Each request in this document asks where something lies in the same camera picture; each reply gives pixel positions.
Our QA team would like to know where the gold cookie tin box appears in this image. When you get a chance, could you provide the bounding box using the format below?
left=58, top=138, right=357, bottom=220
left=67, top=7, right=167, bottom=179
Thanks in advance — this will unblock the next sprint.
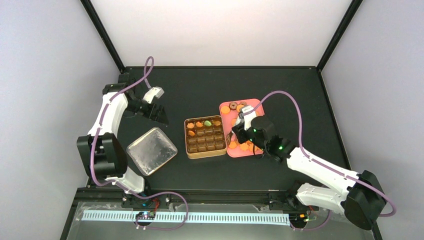
left=184, top=115, right=227, bottom=160

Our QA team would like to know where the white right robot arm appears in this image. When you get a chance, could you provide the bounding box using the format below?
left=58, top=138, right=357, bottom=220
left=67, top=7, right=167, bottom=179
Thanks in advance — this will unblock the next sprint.
left=231, top=115, right=388, bottom=230

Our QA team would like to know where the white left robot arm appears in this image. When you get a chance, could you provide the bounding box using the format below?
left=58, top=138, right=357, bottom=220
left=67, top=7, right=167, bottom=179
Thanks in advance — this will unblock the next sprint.
left=76, top=76, right=169, bottom=194

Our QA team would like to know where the pink plastic tray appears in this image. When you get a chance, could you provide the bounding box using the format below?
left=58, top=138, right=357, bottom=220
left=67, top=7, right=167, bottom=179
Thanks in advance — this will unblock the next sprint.
left=219, top=98, right=260, bottom=158

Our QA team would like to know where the chocolate sprinkled donut cookie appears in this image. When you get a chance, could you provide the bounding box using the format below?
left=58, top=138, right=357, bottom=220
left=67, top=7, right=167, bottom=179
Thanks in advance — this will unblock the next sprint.
left=228, top=101, right=238, bottom=111

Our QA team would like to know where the silver tin lid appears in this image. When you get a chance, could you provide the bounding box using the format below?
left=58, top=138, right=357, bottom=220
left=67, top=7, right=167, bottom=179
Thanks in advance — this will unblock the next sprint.
left=126, top=127, right=178, bottom=176

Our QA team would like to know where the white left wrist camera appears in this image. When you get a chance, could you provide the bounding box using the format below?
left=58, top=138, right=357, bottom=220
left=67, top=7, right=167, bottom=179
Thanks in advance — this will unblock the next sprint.
left=142, top=86, right=165, bottom=104

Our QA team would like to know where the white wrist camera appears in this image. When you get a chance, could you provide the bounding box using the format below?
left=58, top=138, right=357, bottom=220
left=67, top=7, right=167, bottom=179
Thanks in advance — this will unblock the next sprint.
left=142, top=86, right=165, bottom=104
left=238, top=105, right=257, bottom=131

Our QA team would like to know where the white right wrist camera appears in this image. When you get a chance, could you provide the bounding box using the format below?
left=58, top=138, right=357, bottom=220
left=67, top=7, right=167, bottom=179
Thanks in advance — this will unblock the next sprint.
left=238, top=105, right=257, bottom=131

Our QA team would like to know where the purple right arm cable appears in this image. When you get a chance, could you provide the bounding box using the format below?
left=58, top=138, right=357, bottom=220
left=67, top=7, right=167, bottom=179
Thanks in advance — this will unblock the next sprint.
left=243, top=90, right=397, bottom=231

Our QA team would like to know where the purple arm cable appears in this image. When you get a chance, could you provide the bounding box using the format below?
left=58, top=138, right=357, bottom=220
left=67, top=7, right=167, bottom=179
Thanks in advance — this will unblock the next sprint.
left=243, top=90, right=397, bottom=231
left=89, top=56, right=190, bottom=232

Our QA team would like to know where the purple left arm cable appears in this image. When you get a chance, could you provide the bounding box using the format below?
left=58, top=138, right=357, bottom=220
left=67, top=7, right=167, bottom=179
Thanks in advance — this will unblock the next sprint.
left=89, top=56, right=190, bottom=232

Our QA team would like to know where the light blue slotted cable duct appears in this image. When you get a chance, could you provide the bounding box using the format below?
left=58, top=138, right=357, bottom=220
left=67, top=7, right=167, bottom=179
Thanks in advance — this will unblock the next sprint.
left=80, top=210, right=290, bottom=226

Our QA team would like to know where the black enclosure frame post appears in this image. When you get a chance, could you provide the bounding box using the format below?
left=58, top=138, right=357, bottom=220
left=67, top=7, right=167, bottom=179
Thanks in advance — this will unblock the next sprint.
left=80, top=0, right=126, bottom=73

